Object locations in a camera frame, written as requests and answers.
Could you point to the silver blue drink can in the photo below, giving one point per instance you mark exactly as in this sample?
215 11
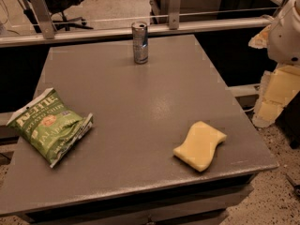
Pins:
140 42

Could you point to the grey table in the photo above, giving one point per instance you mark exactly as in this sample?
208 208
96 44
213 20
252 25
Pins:
123 171

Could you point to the green jalapeno chip bag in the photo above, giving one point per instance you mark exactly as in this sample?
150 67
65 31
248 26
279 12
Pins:
50 126

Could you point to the metal guard rail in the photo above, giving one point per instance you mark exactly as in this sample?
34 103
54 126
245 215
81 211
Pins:
50 32

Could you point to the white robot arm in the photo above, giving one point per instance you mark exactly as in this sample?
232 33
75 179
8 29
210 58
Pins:
284 35

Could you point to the black office chair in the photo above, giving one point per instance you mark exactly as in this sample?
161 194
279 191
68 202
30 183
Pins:
58 7

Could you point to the yellow sponge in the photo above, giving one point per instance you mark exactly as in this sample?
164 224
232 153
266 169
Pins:
199 146

